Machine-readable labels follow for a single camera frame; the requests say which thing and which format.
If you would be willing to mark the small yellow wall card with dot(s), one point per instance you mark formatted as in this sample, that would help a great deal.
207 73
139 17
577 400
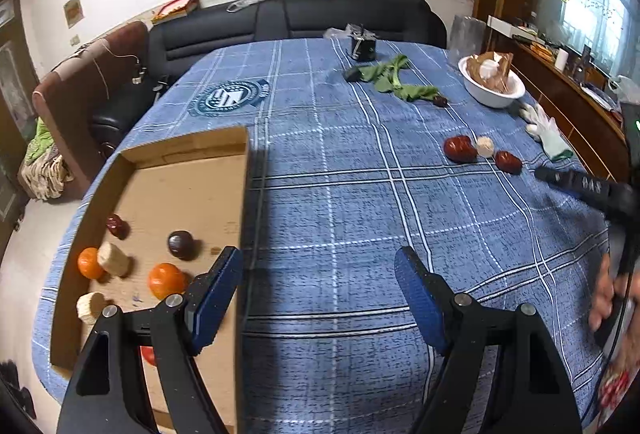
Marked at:
73 10

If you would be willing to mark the crumpled plastic bag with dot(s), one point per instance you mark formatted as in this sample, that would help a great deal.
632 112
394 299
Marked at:
625 89

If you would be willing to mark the small wrinkled mandarin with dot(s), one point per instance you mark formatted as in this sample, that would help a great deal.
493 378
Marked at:
88 263

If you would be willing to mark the red flat box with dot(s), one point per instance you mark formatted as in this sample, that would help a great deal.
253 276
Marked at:
175 8

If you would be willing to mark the red tomato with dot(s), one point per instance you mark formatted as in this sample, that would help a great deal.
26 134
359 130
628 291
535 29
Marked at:
148 355

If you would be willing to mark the brown paper bag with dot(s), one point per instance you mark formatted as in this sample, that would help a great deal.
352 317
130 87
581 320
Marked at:
495 70

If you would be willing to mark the dark avocado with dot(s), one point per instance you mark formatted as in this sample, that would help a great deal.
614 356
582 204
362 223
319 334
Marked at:
180 244

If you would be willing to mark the cardboard box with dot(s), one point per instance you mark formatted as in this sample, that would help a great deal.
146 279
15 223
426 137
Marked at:
165 194

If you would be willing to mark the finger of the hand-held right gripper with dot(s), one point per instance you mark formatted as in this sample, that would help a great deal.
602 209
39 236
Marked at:
575 182

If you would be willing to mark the white yam piece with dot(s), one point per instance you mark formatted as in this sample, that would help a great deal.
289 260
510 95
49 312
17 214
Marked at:
114 258
485 147
90 307

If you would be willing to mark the white glove with green cuff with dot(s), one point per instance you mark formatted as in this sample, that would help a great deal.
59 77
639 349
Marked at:
552 139

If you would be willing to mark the small white oval object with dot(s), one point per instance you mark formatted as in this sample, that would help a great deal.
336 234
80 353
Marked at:
532 130

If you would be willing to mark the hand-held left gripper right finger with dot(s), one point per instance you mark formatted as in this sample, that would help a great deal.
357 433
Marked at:
420 304

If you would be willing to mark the long red date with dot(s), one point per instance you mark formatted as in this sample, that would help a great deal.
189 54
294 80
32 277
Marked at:
460 149

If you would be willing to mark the green and beige blanket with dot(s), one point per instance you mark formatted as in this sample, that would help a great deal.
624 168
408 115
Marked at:
45 164

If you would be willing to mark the smooth round orange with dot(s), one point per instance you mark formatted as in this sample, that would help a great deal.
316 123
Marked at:
167 280

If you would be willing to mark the wall socket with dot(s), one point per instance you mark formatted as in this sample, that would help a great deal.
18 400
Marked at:
75 40

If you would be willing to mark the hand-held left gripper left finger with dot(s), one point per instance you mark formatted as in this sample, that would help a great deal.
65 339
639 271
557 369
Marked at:
215 306

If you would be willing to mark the person's right hand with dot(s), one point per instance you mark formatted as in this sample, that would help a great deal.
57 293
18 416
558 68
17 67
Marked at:
604 291

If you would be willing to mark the green leafy vegetable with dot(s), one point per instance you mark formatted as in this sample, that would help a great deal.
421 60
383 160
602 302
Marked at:
395 79

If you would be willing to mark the small red date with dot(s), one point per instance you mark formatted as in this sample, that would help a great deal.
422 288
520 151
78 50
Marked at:
116 226
440 102

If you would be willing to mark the white bowl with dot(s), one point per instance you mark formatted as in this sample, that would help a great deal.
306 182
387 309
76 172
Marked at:
490 97

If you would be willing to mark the white paper roll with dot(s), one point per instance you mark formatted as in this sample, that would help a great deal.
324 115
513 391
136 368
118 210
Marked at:
562 59

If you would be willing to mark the crumpled clear plastic wrap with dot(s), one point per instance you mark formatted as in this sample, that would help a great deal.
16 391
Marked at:
335 33

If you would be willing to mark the black leather sofa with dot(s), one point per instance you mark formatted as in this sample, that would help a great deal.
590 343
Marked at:
300 17

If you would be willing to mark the wooden sideboard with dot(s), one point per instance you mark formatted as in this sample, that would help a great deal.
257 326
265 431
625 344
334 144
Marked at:
565 99

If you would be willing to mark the brown armchair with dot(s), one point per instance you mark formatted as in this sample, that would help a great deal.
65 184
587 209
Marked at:
75 84

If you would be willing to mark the black electronic device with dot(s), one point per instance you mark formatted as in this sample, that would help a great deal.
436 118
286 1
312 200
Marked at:
363 47

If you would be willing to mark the clear plastic container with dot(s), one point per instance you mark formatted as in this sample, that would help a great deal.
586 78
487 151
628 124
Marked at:
467 34

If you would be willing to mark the blue checked tablecloth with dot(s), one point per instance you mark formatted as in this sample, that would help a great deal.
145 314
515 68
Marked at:
325 194

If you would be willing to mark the wide red date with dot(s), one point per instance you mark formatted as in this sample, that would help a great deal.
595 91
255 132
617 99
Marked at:
507 162

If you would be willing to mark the red floral clothing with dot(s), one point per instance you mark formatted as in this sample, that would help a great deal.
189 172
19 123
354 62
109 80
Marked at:
617 389

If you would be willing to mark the long white box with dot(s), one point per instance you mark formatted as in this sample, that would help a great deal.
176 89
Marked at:
510 25

